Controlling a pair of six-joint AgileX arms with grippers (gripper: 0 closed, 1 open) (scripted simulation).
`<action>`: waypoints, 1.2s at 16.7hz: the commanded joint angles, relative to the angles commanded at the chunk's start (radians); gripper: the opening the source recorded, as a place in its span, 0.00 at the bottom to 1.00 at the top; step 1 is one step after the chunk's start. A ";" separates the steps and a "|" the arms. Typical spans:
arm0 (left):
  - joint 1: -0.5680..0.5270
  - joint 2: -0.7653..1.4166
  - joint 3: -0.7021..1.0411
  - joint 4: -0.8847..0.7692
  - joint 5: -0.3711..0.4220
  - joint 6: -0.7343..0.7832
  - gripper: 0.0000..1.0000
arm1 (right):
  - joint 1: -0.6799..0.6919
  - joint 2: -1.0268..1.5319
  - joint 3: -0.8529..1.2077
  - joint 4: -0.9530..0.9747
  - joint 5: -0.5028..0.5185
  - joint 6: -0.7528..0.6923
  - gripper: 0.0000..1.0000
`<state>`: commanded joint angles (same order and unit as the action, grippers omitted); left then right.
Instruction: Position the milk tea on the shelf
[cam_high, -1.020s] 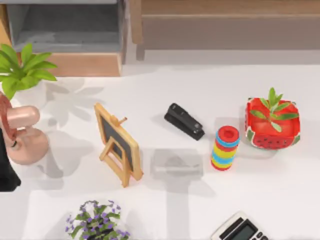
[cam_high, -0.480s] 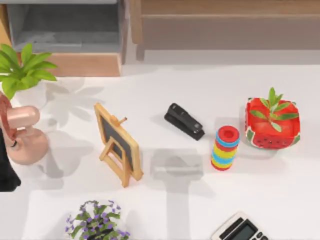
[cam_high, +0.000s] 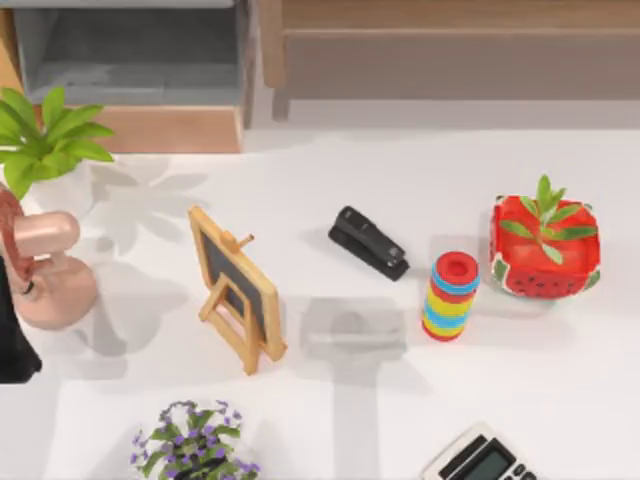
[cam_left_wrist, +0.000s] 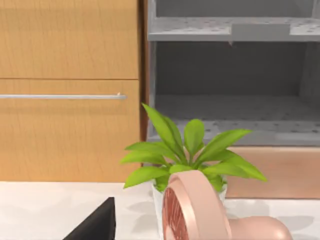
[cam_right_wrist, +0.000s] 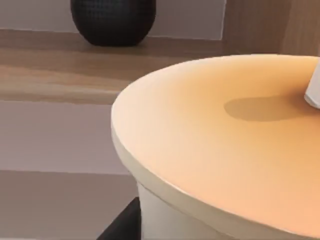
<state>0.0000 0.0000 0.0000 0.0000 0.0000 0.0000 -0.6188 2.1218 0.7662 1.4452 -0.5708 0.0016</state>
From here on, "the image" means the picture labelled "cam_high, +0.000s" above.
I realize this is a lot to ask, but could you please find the black stapler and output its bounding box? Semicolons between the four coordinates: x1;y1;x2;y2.
327;205;411;283

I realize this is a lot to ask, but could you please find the wooden framed blackboard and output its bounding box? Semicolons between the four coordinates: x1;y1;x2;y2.
187;204;289;377

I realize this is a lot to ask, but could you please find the stack of coloured rings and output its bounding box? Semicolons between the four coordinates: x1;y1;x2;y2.
421;250;481;343

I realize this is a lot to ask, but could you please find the pale wooden drawer front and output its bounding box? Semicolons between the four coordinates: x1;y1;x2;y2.
32;103;245;154

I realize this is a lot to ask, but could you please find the red watermelon plant pot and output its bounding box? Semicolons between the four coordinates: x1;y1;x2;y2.
488;174;602;301

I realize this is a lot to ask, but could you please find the wooden shelf cupboard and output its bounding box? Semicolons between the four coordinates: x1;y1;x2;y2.
256;0;640;123

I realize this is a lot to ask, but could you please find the purple flower potted plant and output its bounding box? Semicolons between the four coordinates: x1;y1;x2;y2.
130;399;262;480

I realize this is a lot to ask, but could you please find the white calculator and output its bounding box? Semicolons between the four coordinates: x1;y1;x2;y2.
420;421;539;480

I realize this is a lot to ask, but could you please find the green leafy potted plant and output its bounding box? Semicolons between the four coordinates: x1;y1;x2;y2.
0;86;116;202

